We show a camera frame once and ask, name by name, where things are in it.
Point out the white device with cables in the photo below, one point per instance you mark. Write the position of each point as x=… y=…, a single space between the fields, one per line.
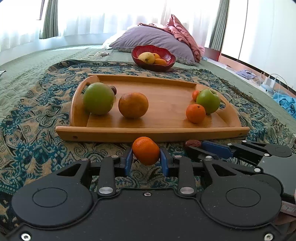
x=274 y=83

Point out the pink blanket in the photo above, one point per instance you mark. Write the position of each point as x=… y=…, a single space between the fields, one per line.
x=175 y=28

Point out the green quilted bedspread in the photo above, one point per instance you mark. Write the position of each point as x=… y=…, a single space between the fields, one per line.
x=23 y=73

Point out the purple pillow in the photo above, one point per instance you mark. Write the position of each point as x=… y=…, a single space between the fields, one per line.
x=143 y=35

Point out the wooden serving tray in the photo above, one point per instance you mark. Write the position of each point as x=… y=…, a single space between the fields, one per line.
x=165 y=120

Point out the orange fruit in bowl back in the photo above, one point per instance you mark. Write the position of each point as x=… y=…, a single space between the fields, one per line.
x=156 y=55

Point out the right green curtain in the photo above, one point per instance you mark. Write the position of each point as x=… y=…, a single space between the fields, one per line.
x=218 y=32

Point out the large green apple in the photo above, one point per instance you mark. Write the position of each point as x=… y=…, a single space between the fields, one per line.
x=98 y=98

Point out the large orange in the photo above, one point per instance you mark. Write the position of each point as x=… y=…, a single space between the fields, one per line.
x=133 y=105

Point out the left green curtain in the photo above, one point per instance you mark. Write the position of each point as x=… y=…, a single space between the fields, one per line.
x=49 y=18

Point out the white sheer curtain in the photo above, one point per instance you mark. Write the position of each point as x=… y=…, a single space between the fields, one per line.
x=20 y=22

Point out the blue patterned throw cloth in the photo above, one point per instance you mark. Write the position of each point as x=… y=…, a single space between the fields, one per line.
x=31 y=149

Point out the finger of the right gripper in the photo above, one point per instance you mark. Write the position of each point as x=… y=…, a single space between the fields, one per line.
x=198 y=154
x=222 y=151

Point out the blue clothes pile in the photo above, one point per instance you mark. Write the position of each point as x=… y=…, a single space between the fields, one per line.
x=246 y=74

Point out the small green apple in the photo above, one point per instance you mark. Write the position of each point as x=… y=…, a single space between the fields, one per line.
x=209 y=99

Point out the orange fruit in bowl front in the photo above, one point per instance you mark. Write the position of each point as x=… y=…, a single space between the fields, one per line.
x=159 y=61

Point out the red fruit bowl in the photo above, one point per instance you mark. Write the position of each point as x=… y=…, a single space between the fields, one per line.
x=163 y=53

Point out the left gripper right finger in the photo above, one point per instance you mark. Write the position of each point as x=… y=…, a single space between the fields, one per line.
x=184 y=169

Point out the orange fruit in bowl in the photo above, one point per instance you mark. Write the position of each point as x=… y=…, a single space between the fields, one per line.
x=159 y=61
x=156 y=55

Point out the turquoise cloth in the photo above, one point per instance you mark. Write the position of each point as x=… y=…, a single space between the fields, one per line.
x=285 y=101

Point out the green curtain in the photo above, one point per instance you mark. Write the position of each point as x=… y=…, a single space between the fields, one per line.
x=49 y=18
x=218 y=32

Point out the dark red jujube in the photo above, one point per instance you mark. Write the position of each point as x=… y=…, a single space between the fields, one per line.
x=114 y=89

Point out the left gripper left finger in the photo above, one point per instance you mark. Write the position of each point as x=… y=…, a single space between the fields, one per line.
x=110 y=168

